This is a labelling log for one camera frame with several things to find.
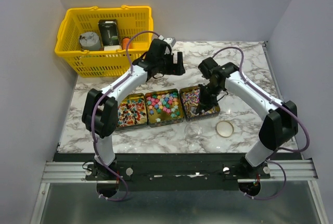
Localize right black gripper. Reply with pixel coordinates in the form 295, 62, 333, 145
197, 82, 223, 115

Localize tin of rainbow lollipops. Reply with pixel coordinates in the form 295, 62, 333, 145
180, 86, 220, 122

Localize tin of star candies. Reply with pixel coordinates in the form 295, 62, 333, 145
145, 89, 184, 128

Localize tin of dark lollipops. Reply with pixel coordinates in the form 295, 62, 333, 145
116, 93, 148, 132

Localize silver metal scoop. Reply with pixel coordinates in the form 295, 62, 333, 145
190, 106, 200, 116

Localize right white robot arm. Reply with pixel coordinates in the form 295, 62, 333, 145
196, 57, 298, 178

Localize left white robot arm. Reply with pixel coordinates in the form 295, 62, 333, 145
82, 36, 185, 180

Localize clear glass jar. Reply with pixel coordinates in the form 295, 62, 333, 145
184, 122, 202, 140

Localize round jar lid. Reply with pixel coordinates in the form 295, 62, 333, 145
216, 121, 234, 138

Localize orange bottle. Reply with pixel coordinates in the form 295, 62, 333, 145
122, 37, 133, 50

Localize yellow plastic shopping basket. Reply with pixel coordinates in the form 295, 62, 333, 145
55, 5, 153, 77

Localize white box in basket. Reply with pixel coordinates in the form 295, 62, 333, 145
104, 45, 122, 51

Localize black carton box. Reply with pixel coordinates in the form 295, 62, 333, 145
98, 19, 120, 46

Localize grey crumpled can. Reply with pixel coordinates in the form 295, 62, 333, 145
79, 32, 101, 51

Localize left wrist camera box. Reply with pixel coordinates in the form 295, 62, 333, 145
158, 35, 176, 47

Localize black mounting base rail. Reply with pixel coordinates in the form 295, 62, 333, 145
42, 153, 316, 196

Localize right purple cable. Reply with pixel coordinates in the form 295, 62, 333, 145
212, 46, 310, 200

